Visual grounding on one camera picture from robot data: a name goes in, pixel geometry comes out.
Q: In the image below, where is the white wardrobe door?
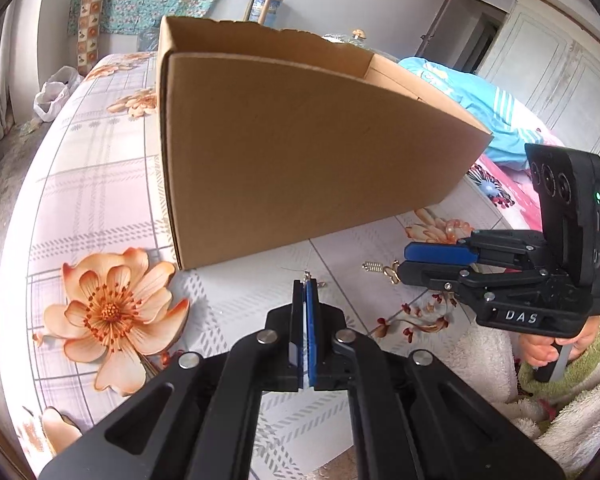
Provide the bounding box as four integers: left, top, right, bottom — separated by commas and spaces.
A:
478, 0, 600, 155

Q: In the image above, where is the pink blanket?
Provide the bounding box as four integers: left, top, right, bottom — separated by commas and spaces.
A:
476, 153, 542, 231

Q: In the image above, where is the right hand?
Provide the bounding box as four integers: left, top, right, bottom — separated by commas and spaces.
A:
518, 316, 600, 367

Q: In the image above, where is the blue garment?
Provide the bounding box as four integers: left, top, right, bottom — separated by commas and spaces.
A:
399, 56, 564, 171

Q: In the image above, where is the small gold earring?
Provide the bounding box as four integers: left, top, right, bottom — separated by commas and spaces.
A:
303, 270, 327, 288

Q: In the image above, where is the black camera box right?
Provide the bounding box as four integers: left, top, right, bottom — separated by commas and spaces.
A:
524, 143, 600, 286

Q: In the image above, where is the white plastic bag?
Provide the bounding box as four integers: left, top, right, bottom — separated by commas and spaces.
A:
32, 66, 83, 122

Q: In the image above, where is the brown cardboard box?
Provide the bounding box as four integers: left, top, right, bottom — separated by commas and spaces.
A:
156, 16, 491, 269

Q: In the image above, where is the white fleece right sleeve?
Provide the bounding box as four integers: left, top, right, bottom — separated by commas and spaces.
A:
444, 324, 600, 479

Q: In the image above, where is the gold hook earring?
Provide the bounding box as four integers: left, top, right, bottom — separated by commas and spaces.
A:
361, 260, 401, 285

